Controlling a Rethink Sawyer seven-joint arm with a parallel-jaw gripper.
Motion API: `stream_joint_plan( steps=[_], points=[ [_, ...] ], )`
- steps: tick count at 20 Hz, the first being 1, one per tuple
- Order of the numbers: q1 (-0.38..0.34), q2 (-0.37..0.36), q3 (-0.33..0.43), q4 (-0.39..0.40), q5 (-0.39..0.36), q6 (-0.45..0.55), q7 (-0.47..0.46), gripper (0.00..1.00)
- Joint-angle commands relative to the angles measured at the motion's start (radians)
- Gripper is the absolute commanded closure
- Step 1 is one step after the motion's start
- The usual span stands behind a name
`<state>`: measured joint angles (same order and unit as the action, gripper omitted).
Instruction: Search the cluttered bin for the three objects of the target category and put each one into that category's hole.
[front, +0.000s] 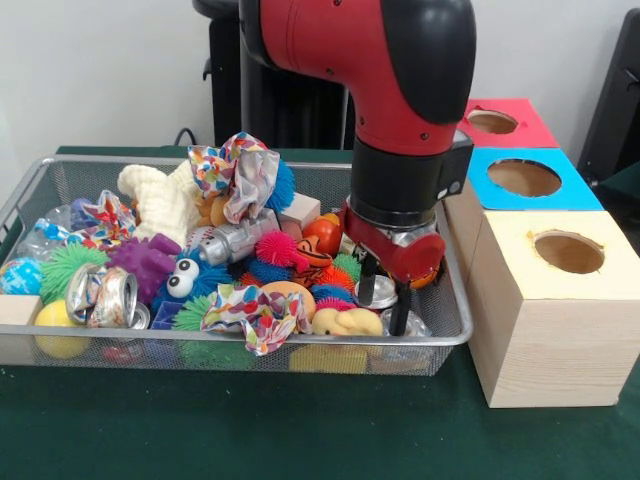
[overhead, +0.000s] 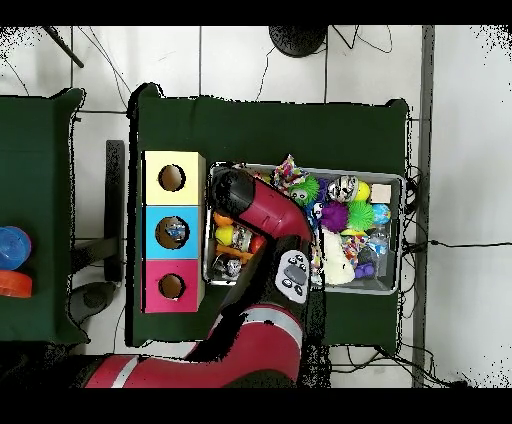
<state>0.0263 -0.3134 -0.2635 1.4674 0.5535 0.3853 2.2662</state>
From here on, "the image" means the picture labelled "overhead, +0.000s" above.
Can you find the clear plastic bottle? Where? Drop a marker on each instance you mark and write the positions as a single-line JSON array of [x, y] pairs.
[[174, 232]]

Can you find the yellow ball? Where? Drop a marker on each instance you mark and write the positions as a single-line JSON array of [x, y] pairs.
[[363, 191]]

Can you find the cream waffle cloth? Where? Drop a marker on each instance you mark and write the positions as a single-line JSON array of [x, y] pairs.
[[336, 260]]

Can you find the plain wooden block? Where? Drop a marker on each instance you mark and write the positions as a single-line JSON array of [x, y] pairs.
[[380, 193]]

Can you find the wooden box with three holes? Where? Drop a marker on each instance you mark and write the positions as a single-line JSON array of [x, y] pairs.
[[192, 248]]

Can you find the black tripod leg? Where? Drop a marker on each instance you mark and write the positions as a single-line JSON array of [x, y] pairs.
[[64, 46]]

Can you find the dark green side tablecloth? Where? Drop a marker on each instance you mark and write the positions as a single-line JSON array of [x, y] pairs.
[[36, 180]]

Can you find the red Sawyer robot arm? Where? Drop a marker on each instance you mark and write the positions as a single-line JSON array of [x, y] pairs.
[[256, 352]]

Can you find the red plastic cup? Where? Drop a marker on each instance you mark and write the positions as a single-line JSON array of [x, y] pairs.
[[14, 284]]

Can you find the grey oval floor base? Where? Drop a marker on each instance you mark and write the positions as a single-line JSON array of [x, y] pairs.
[[94, 298]]

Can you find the purple knobby rubber ball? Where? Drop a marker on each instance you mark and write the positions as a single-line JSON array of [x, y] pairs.
[[334, 217]]

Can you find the blue globe ball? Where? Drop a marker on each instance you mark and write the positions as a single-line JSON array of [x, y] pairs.
[[381, 214]]

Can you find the green spiky rubber ball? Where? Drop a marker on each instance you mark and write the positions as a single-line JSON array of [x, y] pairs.
[[360, 215]]

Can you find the black upright panel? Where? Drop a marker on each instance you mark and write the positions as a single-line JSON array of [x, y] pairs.
[[115, 180]]

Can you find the orange toy basketball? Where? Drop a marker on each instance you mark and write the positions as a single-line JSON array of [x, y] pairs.
[[222, 219]]

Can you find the blue plastic cup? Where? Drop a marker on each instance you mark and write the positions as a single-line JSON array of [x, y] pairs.
[[14, 248]]

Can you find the black round stand base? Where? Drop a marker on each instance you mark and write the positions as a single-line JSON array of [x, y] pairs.
[[298, 40]]

